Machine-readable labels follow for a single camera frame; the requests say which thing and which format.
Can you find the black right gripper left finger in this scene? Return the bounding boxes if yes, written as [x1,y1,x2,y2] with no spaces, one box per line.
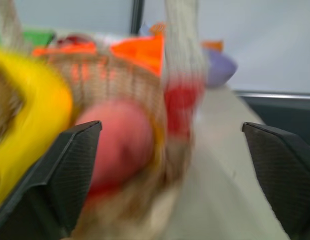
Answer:
[0,120,103,240]

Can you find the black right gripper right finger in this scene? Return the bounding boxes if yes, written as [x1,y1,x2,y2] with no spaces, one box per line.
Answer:
[242,121,310,240]

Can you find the red apple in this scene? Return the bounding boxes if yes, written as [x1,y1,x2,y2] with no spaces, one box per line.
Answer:
[75,100,155,195]

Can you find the yellow banana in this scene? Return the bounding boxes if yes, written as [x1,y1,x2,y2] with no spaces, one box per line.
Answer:
[0,48,74,210]

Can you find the purple eggplant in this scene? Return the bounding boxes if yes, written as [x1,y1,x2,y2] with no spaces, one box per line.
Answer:
[203,48,239,88]

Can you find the red fruit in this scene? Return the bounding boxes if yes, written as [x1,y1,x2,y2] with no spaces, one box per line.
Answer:
[164,83,205,137]

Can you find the green plastic crate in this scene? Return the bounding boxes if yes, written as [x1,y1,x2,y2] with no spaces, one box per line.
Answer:
[0,26,56,48]

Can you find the wicker basket with handle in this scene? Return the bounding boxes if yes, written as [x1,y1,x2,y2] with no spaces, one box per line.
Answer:
[0,0,208,240]

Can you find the black vertical post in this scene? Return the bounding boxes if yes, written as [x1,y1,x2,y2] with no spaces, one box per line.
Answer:
[129,0,145,35]

